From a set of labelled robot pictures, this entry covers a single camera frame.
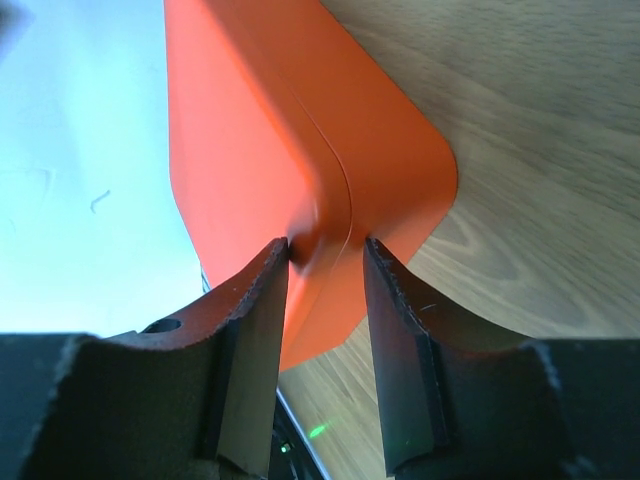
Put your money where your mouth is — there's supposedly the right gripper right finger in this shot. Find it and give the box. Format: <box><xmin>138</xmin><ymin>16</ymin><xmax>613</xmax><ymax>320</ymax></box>
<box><xmin>363</xmin><ymin>238</ymin><xmax>639</xmax><ymax>479</ymax></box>

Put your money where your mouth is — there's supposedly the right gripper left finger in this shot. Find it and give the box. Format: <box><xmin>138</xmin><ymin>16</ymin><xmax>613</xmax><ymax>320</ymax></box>
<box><xmin>1</xmin><ymin>238</ymin><xmax>289</xmax><ymax>479</ymax></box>

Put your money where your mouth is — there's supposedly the orange compartment chocolate box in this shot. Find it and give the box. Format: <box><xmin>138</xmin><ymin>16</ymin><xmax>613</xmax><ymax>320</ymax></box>
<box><xmin>231</xmin><ymin>1</ymin><xmax>457</xmax><ymax>367</ymax></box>

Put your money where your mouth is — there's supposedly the orange box lid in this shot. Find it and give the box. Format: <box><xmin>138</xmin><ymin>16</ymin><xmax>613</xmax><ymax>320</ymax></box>
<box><xmin>164</xmin><ymin>1</ymin><xmax>350</xmax><ymax>369</ymax></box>

